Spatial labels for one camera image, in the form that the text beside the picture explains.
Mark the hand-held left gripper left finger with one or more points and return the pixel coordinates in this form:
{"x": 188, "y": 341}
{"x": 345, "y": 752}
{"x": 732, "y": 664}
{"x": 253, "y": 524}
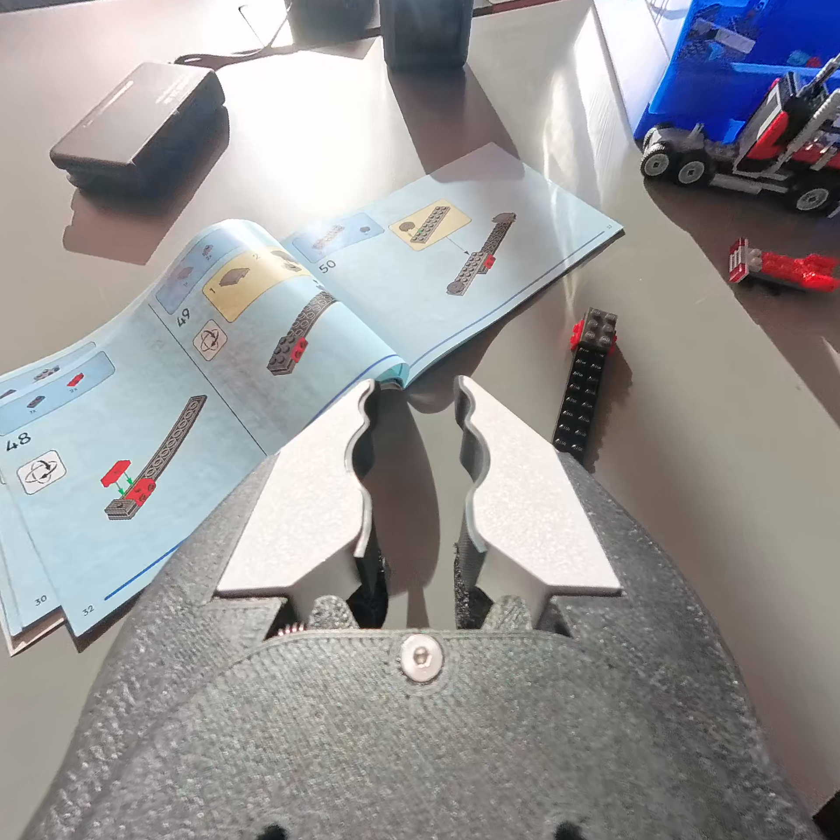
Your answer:
{"x": 295, "y": 518}

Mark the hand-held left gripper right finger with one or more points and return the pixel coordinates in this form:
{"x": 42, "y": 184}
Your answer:
{"x": 531, "y": 518}

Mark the long black brick beam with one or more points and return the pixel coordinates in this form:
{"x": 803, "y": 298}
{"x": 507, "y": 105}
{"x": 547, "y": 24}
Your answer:
{"x": 581, "y": 400}

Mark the blue plastic bin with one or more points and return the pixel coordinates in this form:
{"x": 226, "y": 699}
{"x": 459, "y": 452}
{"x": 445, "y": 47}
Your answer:
{"x": 722, "y": 39}

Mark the grey desk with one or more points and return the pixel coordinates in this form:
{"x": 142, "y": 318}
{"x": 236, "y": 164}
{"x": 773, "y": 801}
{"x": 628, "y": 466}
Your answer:
{"x": 689, "y": 459}

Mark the light blue instruction booklet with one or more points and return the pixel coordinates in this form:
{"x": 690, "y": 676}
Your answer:
{"x": 197, "y": 367}

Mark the red brick sub-assembly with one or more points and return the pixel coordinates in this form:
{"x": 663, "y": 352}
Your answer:
{"x": 787, "y": 268}

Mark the black power adapter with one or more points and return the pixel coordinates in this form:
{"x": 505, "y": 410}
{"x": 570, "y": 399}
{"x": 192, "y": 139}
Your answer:
{"x": 131, "y": 124}

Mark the red black toy brick truck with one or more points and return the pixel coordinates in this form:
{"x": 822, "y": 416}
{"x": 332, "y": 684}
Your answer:
{"x": 768, "y": 141}

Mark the dark box-shaped device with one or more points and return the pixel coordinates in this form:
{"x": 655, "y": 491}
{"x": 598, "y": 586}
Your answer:
{"x": 334, "y": 16}
{"x": 426, "y": 33}

